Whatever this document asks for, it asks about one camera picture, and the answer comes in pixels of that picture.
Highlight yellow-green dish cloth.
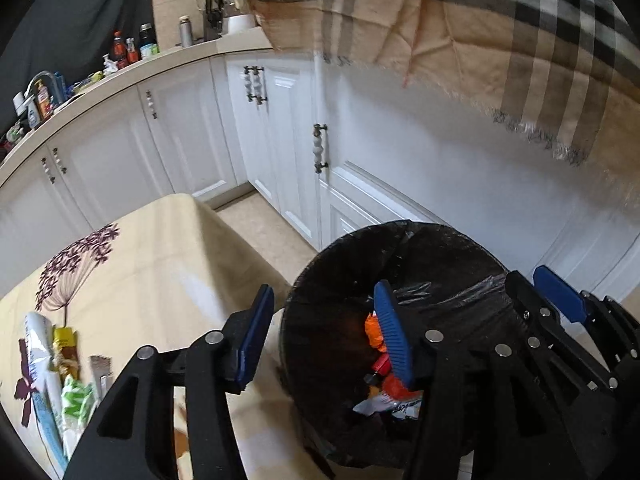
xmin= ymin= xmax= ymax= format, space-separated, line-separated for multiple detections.
xmin=75 ymin=72 xmax=104 ymax=94

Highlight chrome kitchen faucet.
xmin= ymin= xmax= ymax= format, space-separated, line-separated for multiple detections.
xmin=25 ymin=71 xmax=56 ymax=111

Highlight black bag-lined trash bin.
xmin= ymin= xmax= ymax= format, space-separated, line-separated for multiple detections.
xmin=279 ymin=219 xmax=531 ymax=467

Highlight dark bottle with teal label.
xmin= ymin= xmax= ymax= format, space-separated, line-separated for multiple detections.
xmin=139 ymin=23 xmax=160 ymax=58

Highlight plaid beige cloth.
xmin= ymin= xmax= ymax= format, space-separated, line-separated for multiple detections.
xmin=250 ymin=0 xmax=640 ymax=211

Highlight black knife block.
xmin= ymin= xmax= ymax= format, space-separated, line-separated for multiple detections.
xmin=204 ymin=0 xmax=226 ymax=41

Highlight white detergent bottle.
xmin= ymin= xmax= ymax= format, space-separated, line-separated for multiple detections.
xmin=22 ymin=92 xmax=43 ymax=129

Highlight black window curtain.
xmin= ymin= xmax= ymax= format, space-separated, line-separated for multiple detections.
xmin=0 ymin=0 xmax=157 ymax=128

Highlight white blue-print toothpaste tube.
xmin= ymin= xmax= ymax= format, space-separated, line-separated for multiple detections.
xmin=22 ymin=311 xmax=57 ymax=378

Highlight blue flat tube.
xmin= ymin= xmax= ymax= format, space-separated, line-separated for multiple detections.
xmin=34 ymin=395 xmax=69 ymax=467

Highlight dark sauce bottle red label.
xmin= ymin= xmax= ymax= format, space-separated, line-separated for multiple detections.
xmin=112 ymin=31 xmax=129 ymax=68

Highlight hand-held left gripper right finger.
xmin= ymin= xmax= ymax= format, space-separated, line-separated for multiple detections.
xmin=374 ymin=280 xmax=601 ymax=480

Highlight large white blue toothpaste tube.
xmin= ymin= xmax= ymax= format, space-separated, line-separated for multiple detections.
xmin=352 ymin=392 xmax=424 ymax=419

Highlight white kitchen base cabinets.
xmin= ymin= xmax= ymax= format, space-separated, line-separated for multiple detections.
xmin=0 ymin=52 xmax=640 ymax=321

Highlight green and white crumpled wrapper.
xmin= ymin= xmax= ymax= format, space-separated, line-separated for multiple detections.
xmin=60 ymin=377 xmax=97 ymax=436

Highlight yellow snack packet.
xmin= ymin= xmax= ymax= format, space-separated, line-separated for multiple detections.
xmin=52 ymin=326 xmax=81 ymax=381

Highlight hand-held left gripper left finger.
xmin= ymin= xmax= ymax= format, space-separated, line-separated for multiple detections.
xmin=62 ymin=284 xmax=275 ymax=480

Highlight white jug with orange lid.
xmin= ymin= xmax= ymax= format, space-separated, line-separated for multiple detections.
xmin=220 ymin=0 xmax=258 ymax=36

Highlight orange dish soap bottle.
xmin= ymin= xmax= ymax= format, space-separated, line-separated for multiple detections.
xmin=34 ymin=80 xmax=54 ymax=120

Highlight floral beige tablecloth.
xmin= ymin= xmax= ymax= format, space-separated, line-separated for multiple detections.
xmin=0 ymin=194 xmax=301 ymax=480

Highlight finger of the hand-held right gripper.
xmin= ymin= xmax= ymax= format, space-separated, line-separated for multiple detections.
xmin=505 ymin=270 xmax=619 ymax=397
xmin=532 ymin=265 xmax=640 ymax=361

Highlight orange plastic bag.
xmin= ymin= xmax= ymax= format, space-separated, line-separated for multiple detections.
xmin=364 ymin=312 xmax=386 ymax=353

